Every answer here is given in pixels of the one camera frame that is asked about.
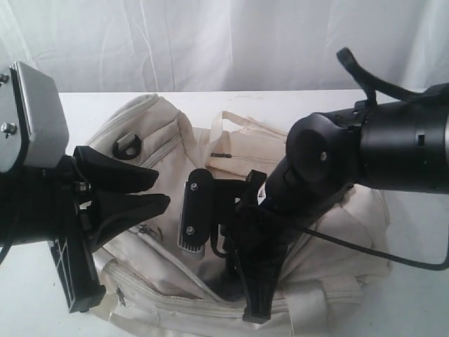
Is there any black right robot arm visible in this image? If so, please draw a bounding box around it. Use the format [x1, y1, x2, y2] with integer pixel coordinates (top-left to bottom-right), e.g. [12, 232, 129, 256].
[214, 84, 448, 324]

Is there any white backdrop curtain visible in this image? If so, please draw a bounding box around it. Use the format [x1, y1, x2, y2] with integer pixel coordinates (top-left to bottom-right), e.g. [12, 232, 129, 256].
[1, 1, 448, 92]

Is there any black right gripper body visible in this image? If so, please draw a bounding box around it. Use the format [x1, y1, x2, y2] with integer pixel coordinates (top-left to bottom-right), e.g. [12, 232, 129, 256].
[206, 170, 309, 267]

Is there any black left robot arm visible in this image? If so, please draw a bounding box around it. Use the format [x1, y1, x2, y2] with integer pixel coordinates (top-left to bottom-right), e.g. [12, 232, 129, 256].
[1, 146, 170, 312]

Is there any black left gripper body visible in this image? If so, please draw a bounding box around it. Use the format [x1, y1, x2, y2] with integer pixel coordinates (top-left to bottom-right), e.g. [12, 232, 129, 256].
[35, 155, 105, 313]

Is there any cream fabric duffel bag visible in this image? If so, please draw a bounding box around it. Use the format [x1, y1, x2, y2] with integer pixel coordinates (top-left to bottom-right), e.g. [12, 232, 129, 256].
[88, 93, 391, 336]

